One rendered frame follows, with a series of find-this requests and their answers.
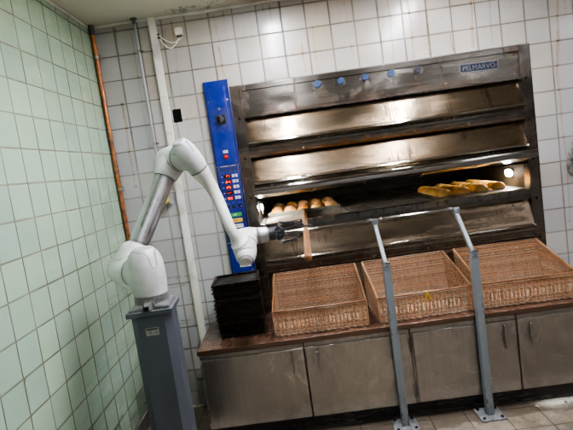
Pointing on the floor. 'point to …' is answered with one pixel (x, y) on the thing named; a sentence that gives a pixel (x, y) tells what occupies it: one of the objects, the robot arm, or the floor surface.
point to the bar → (396, 319)
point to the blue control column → (215, 94)
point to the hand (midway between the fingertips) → (304, 229)
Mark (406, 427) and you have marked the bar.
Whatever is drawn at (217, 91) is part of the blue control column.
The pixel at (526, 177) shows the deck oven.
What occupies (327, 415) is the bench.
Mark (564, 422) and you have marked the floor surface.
